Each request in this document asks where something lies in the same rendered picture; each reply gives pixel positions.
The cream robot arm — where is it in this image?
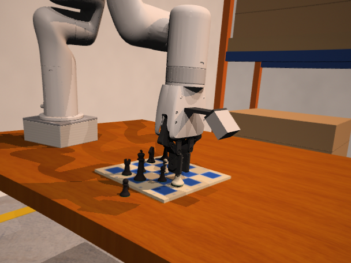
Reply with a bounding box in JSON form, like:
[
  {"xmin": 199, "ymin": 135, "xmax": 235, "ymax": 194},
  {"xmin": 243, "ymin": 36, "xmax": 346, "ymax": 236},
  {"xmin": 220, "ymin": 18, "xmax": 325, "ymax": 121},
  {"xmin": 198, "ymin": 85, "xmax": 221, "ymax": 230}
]
[{"xmin": 33, "ymin": 0, "xmax": 240, "ymax": 140}]

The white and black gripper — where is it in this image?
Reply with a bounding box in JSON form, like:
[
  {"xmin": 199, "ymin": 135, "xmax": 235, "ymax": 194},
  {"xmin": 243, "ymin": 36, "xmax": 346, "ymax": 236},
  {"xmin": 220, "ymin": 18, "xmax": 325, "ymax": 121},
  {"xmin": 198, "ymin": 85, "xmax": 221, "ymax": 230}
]
[{"xmin": 155, "ymin": 82, "xmax": 206, "ymax": 175}]

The blue and cream chessboard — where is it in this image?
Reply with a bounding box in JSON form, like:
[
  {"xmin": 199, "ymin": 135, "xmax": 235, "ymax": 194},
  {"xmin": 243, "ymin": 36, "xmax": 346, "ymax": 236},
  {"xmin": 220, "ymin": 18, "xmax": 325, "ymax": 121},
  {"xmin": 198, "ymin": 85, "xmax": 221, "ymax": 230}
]
[{"xmin": 95, "ymin": 156, "xmax": 231, "ymax": 203}]

